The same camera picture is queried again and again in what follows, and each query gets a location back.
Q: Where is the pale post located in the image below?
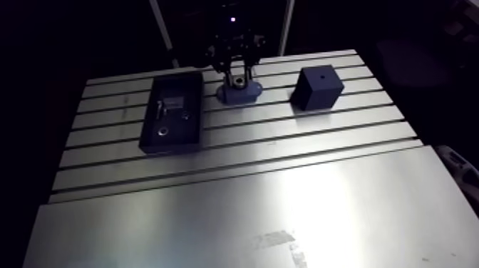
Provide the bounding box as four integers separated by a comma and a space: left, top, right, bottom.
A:
148, 0, 180, 69
277, 0, 296, 57

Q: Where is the dark blue-grey block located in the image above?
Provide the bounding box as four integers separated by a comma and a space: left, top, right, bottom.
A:
291, 64, 345, 112

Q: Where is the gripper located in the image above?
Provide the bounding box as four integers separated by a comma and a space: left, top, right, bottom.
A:
205, 11, 267, 90

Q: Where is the pale holed strip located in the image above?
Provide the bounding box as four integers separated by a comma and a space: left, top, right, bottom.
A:
433, 143, 479, 218

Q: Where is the dark blue-grey tray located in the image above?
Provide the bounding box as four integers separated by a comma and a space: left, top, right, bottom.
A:
139, 71, 205, 154

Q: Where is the dark blue-grey housing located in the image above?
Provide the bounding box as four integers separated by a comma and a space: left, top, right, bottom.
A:
216, 76, 264, 105

